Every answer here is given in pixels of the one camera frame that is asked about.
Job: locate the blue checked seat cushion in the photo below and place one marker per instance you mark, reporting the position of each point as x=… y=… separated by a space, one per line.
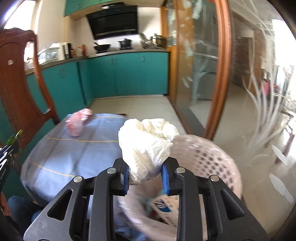
x=77 y=181

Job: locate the steel pot lid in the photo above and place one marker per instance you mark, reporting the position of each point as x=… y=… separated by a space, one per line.
x=144 y=41

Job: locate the pink plastic bag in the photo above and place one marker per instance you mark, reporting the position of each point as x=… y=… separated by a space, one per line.
x=76 y=121

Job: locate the black wok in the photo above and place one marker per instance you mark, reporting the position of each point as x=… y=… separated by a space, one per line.
x=101 y=48

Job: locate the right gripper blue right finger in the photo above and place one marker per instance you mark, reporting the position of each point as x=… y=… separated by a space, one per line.
x=165 y=179

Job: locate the dark green wrapper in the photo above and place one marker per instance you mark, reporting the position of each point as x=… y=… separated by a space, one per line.
x=15 y=136

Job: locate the black cooking pot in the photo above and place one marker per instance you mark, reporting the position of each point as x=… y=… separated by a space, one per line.
x=125 y=44

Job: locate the white tissue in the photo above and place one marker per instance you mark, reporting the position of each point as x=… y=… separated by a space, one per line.
x=145 y=145

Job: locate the teal cloth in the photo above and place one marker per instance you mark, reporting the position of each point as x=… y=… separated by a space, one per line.
x=148 y=207

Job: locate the stainless steel steamer pot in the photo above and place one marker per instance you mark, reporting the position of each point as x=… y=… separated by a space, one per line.
x=160 y=41

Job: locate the pink lattice trash basket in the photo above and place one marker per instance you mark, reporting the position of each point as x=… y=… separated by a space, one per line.
x=203 y=180

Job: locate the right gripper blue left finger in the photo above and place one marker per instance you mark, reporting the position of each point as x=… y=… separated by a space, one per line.
x=125 y=179

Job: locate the white blue medicine box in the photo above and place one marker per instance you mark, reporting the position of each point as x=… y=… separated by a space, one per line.
x=167 y=208

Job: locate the etched glass sliding door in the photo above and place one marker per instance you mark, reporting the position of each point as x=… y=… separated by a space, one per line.
x=236 y=87

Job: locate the wooden glass display cabinet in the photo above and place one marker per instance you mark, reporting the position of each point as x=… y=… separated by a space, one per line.
x=172 y=49

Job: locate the white dish rack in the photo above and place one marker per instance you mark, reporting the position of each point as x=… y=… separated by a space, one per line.
x=50 y=54

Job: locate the black range hood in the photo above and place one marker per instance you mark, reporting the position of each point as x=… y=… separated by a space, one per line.
x=117 y=20

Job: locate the black thermos bottle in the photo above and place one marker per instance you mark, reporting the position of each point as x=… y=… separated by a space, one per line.
x=67 y=50

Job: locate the person's left hand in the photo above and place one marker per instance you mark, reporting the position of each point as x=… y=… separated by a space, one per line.
x=4 y=205

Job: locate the carved wooden chair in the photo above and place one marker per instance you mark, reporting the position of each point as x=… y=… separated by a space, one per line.
x=20 y=107

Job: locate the clear oil jug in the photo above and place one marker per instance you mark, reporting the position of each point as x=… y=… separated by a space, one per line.
x=78 y=52

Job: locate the brown sauce bottle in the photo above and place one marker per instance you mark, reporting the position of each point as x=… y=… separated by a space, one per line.
x=83 y=47

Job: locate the teal upper kitchen cabinets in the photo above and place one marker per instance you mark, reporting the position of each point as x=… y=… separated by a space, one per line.
x=89 y=6

